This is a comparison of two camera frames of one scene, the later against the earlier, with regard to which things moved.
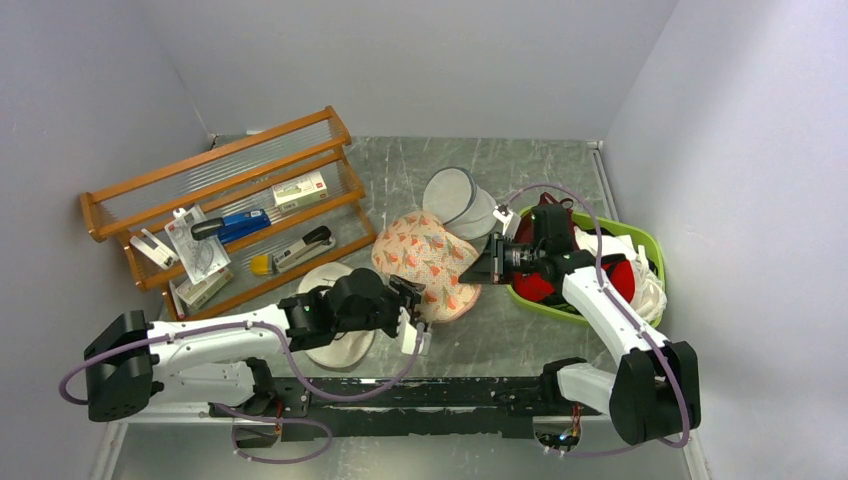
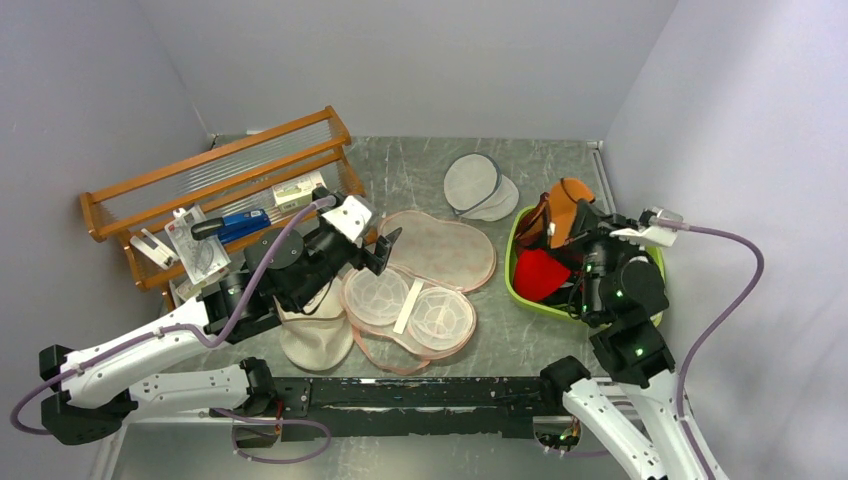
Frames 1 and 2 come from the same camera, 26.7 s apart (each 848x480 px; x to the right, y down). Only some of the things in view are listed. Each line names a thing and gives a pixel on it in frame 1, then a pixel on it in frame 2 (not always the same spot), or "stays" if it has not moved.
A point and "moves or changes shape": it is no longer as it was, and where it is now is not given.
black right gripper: (486, 268) to (592, 225)
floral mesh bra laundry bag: (417, 248) moves or changes shape
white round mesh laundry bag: (465, 209) to (475, 188)
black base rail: (356, 409) stays
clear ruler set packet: (200, 258) stays
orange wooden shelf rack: (204, 227) stays
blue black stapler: (231, 226) stays
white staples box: (299, 191) stays
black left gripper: (409, 293) to (378, 261)
